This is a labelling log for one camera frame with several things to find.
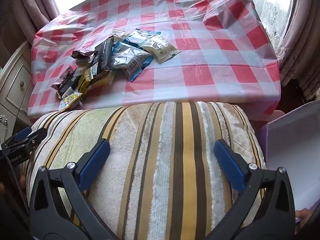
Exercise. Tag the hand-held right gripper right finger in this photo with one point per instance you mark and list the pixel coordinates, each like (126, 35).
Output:
(228, 165)

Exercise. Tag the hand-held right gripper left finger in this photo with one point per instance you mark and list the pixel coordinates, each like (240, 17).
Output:
(96, 165)

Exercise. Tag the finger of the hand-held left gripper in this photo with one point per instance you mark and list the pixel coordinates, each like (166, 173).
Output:
(37, 133)
(22, 133)

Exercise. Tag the purple cardboard box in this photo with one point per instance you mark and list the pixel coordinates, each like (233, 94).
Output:
(292, 155)

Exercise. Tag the gold snack packet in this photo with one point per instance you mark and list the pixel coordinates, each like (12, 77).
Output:
(97, 81)

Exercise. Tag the dark brown snack wrapper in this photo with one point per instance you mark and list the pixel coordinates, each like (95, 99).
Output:
(81, 53)

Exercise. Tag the blue dark seed packet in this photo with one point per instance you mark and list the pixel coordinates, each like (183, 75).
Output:
(130, 60)

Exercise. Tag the yellow-green white snack packet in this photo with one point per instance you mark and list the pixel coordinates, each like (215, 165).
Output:
(118, 33)

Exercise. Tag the beige snack packet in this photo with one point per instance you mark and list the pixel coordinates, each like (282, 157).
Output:
(162, 48)

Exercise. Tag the clear yellow cake packet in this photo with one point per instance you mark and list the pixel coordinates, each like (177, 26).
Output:
(70, 101)

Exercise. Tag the cream cabinet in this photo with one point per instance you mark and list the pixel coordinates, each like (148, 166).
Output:
(15, 80)

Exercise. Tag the red checkered plastic tablecloth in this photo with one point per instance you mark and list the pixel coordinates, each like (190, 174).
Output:
(200, 80)

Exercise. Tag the pink-grey curtain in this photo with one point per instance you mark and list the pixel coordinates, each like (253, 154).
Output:
(300, 55)
(35, 2)

